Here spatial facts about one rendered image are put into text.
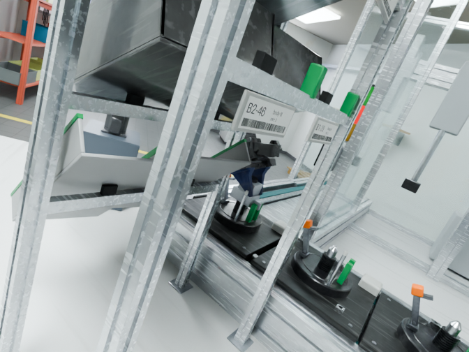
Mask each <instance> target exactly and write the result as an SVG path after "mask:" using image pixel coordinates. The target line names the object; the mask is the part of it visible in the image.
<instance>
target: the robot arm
mask: <svg viewBox="0 0 469 352"><path fill-rule="evenodd" d="M129 119H130V117H122V116H117V115H108V114H107V117H106V120H105V124H104V125H103V126H102V128H101V130H100V131H102V132H105V133H109V134H112V135H117V136H120V137H123V138H126V136H127V132H128V131H127V130H126V129H127V126H128V122H129ZM244 139H246V141H247V142H246V144H247V147H248V153H249V156H250V160H251V164H250V165H248V166H246V167H243V168H241V169H239V170H237V171H234V172H233V173H231V174H232V175H233V176H234V178H235V179H236V180H237V181H238V183H239V184H240V185H241V187H242V188H243V190H244V191H246V190H247V191H249V192H248V197H253V184H252V175H253V176H255V177H257V178H258V182H259V183H261V184H263V185H264V179H265V173H266V172H267V171H268V170H269V169H270V168H271V166H276V159H275V158H274V157H275V156H277V157H279V154H280V151H282V148H281V145H280V143H279V141H278V140H271V141H270V143H261V139H260V138H256V134H255V133H246V135H245V138H244ZM262 191H263V186H262V188H261V190H260V193H259V194H258V195H262Z"/></svg>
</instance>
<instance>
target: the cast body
mask: <svg viewBox="0 0 469 352"><path fill-rule="evenodd" d="M252 184H253V197H248V196H247V197H246V200H245V202H244V205H245V206H247V207H251V205H252V204H253V203H255V204H256V205H258V207H257V209H256V210H257V211H258V210H260V208H261V206H262V203H261V202H259V199H260V195H258V194H259V193H260V190H261V188H262V186H263V184H261V183H259V182H258V178H257V177H255V176H253V175H252ZM244 194H245V191H244V190H243V188H242V187H241V185H240V184H239V185H236V186H233V188H232V191H231V194H230V195H231V196H232V197H233V198H235V199H236V200H238V201H239V202H241V201H242V198H243V197H244Z"/></svg>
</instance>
